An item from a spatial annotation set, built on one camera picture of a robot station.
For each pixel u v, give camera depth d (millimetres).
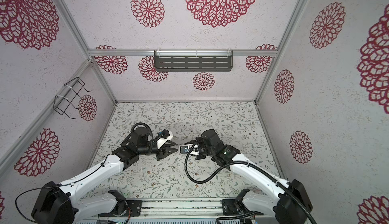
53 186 418
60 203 386
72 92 796
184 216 718
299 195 402
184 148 626
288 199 390
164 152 673
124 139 626
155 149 667
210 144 587
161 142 663
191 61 927
